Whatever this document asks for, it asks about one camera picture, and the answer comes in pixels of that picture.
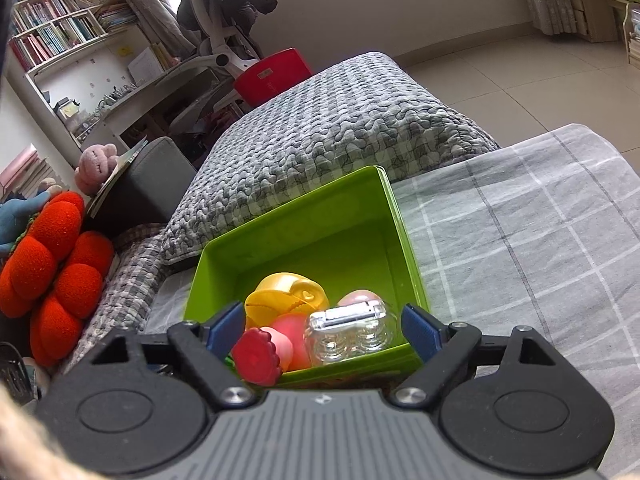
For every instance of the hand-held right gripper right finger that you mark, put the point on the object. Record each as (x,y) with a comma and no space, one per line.
(420,332)

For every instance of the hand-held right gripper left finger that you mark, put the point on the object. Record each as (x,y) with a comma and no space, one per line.
(225,330)

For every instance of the red flower-shaped toy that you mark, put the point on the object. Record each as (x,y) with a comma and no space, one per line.
(255,357)

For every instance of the yellow toy pot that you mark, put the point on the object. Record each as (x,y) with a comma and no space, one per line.
(285,297)

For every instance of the pale pink toy ball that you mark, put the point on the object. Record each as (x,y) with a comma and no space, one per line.
(360,297)

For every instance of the clear plastic lens case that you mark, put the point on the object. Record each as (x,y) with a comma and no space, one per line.
(350,335)

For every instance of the pink toy peach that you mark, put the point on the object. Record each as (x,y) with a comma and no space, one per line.
(295,340)

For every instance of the green plastic box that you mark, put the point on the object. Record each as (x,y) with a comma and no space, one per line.
(320,230)

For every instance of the orange flower cushion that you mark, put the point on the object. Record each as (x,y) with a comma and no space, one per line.
(55,270)

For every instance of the grey checkered quilt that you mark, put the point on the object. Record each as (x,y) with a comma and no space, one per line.
(125,285)

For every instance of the blue plush toy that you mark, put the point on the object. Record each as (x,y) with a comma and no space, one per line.
(22,215)

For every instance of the grey fabric ottoman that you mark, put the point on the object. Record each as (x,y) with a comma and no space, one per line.
(150,190)

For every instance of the open picture book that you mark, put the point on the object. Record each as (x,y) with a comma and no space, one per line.
(112,180)

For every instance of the stack of books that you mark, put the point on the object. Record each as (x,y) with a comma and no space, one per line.
(25,170)

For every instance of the pink plush toy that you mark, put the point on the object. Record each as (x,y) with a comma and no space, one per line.
(97,165)

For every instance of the grey quilted cushion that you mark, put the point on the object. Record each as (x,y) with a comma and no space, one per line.
(340,135)

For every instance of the red chair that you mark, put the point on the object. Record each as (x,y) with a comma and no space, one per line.
(272,77)

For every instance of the white office chair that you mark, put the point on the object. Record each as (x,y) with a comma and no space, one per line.
(220,65)

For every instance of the white desk with shelves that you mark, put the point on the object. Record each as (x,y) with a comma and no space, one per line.
(100,95)

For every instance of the bookshelf with books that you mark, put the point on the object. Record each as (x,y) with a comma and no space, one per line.
(55,15)

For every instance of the wooden bookshelf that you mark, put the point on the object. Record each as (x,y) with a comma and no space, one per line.
(595,0)

